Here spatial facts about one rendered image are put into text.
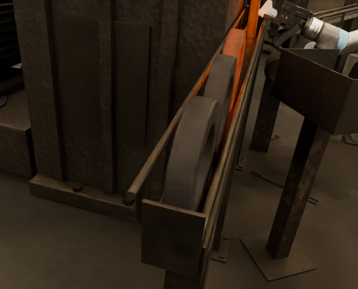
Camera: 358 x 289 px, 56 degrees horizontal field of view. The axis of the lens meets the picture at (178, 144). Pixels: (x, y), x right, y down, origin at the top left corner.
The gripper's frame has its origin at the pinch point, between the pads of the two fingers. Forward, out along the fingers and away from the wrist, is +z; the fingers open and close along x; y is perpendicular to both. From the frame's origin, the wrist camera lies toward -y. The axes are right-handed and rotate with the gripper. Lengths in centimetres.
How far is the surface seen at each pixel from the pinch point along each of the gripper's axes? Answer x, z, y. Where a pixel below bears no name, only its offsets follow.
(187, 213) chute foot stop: 111, -4, -8
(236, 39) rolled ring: 69, 0, 2
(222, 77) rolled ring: 89, -1, 0
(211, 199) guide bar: 103, -7, -11
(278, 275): 54, -45, -66
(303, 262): 45, -53, -64
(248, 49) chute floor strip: 13.7, -3.8, -10.7
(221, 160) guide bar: 93, -7, -10
